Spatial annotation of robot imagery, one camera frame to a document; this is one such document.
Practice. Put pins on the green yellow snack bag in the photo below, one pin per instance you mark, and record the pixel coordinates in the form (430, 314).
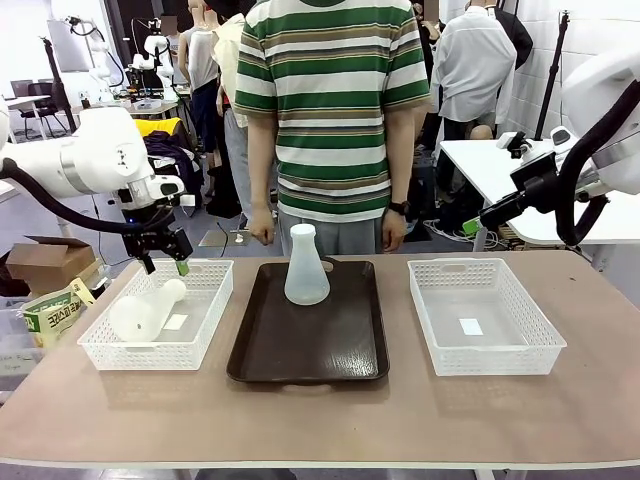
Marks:
(47, 320)

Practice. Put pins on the black office chair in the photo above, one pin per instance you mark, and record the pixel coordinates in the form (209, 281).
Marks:
(45, 105)

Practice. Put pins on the yellow and black jacket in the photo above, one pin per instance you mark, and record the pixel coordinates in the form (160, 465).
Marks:
(160, 135)

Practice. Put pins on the person's right hand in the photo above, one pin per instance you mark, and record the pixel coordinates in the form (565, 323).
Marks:
(262, 227)

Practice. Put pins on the flat grey floor plate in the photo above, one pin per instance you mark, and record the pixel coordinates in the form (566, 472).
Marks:
(220, 239)

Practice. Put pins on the white rectangular sticker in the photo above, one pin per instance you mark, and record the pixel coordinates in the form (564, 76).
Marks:
(471, 326)
(176, 322)

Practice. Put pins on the bystander in white shirt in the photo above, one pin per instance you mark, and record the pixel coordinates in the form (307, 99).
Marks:
(475, 65)

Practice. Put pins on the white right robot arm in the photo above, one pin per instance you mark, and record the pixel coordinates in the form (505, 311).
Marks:
(600, 90)

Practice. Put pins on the person's right forearm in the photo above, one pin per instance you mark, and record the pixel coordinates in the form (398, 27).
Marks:
(262, 160)

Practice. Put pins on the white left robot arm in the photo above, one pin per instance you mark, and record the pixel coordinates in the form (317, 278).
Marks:
(100, 150)

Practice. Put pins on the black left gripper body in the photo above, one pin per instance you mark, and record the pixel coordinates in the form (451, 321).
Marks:
(155, 240)

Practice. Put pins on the translucent plastic Erlenmeyer flask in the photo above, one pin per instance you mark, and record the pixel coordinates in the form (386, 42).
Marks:
(306, 285)
(137, 317)

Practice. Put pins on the black light stand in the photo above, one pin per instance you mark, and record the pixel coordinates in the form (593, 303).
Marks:
(552, 70)

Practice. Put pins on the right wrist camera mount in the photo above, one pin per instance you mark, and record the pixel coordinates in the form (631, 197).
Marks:
(515, 142)

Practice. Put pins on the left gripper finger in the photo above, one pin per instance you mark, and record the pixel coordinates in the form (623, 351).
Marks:
(147, 263)
(182, 267)

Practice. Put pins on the clear plastic storage box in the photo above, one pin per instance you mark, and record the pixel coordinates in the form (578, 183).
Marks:
(15, 360)

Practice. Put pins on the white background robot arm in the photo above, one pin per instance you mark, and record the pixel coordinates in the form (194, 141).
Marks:
(100, 55)
(157, 50)

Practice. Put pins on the brown cardboard box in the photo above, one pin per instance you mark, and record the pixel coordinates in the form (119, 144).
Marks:
(50, 262)

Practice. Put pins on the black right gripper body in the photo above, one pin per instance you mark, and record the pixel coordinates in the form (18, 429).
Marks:
(537, 175)

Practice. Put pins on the bystander in cream shirt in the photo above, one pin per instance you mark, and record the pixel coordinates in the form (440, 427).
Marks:
(230, 55)

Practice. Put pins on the person in striped shirt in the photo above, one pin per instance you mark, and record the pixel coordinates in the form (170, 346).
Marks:
(330, 100)

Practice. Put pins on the black wristwatch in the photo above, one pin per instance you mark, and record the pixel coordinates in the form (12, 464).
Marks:
(398, 207)

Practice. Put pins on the beige mannequin head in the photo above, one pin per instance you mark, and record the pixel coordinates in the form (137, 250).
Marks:
(481, 134)

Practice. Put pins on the person's left hand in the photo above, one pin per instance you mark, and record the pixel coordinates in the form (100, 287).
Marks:
(394, 232)

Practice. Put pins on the white perforated plastic basket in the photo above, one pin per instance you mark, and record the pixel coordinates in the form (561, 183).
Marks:
(495, 360)
(150, 357)

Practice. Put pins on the black tripod stand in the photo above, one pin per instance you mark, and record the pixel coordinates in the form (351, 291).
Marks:
(54, 80)

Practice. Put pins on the person's left forearm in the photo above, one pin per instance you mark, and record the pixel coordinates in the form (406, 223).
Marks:
(400, 155)

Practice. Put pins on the white side table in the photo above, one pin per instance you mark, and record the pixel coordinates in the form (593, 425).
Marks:
(480, 160)

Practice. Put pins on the grey trousers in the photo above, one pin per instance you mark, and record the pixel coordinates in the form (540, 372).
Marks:
(330, 235)

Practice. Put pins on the dark brown serving tray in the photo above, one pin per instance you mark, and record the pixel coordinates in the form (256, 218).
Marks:
(310, 340)

